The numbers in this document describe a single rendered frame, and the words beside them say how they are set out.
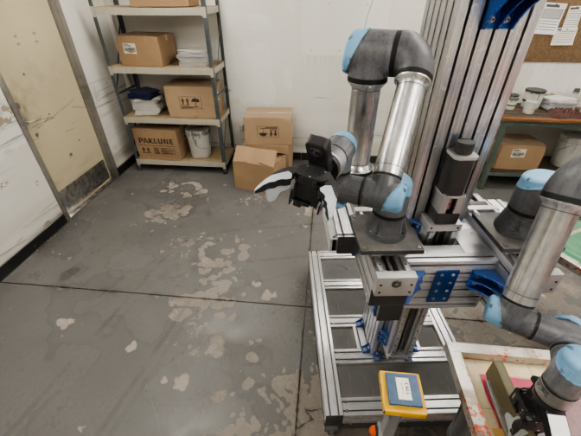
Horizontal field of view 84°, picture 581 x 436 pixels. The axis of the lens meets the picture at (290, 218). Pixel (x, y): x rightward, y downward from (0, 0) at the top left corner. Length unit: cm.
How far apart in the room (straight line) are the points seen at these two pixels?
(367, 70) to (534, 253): 62
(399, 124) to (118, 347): 229
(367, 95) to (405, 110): 16
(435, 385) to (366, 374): 37
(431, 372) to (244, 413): 110
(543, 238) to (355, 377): 138
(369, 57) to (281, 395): 186
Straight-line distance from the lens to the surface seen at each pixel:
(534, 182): 133
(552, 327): 103
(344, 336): 219
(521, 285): 99
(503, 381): 123
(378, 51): 98
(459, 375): 126
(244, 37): 436
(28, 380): 279
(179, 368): 240
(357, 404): 197
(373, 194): 83
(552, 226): 96
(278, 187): 66
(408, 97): 92
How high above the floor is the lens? 199
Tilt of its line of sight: 35 degrees down
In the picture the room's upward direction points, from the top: straight up
